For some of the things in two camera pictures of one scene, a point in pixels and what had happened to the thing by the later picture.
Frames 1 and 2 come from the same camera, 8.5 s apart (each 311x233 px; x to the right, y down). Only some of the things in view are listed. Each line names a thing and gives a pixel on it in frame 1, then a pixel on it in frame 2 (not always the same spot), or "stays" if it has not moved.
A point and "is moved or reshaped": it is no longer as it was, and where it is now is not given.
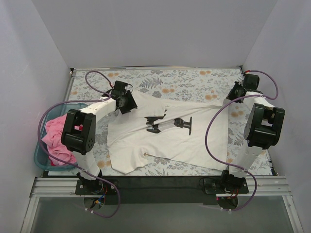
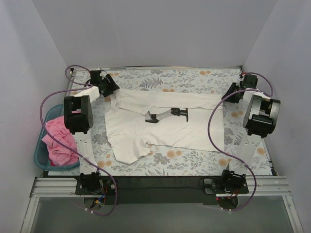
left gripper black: x=131 y=102 -> x=111 y=85
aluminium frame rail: x=267 y=186 stays
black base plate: x=159 y=190 stays
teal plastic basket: x=41 y=157 stays
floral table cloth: x=168 y=84 stays
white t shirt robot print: x=196 y=135 is moved or reshaped
